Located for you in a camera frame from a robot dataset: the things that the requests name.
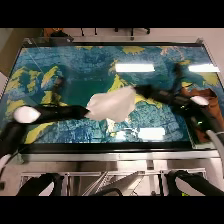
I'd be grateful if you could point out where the white T-shirt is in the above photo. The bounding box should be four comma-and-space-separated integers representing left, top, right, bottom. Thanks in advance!
85, 86, 138, 124

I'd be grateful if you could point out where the brown garment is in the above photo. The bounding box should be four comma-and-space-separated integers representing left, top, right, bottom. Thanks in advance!
181, 87, 224, 145

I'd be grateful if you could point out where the black cable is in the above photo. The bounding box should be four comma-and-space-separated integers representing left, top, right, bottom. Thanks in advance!
95, 187, 125, 197

